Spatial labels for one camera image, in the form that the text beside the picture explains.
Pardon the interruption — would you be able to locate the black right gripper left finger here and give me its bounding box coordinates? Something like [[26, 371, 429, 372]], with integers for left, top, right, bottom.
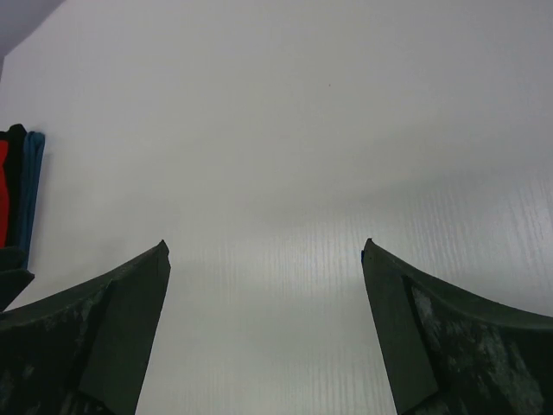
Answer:
[[1, 242, 170, 414]]

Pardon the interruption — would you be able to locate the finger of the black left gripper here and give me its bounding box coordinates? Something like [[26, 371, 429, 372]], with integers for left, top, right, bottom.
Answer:
[[0, 246, 35, 311]]

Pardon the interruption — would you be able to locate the blue folded t shirt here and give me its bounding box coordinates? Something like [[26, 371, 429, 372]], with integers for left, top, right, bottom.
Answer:
[[17, 131, 45, 269]]

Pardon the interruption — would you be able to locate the red folded t shirt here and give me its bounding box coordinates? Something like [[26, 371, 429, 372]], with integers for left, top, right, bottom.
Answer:
[[0, 140, 10, 247]]

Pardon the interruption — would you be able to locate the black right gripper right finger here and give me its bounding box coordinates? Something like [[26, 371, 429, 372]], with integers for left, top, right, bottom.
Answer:
[[361, 239, 552, 414]]

